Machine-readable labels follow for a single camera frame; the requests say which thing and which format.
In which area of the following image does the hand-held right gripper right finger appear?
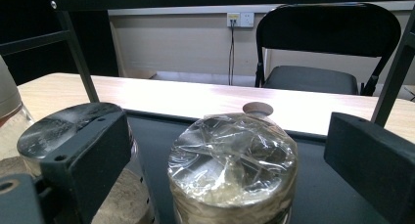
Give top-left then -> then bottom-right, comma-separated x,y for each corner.
322,112 -> 415,224

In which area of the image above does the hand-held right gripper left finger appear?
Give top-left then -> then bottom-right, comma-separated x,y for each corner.
39,110 -> 134,224

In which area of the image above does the white lid glass jar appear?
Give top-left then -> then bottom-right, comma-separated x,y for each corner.
0,54 -> 36,161

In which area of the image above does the shiny metal tin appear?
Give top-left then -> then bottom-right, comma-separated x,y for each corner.
166,112 -> 299,224

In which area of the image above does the black folding chair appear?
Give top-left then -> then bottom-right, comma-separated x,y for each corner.
254,2 -> 402,98

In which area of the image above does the round table cable grommet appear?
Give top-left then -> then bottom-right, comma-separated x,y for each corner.
242,101 -> 275,117

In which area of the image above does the black wall socket cable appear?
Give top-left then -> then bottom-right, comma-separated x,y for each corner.
227,20 -> 237,87

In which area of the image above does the white wall socket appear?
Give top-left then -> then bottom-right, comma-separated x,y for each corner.
226,11 -> 255,29

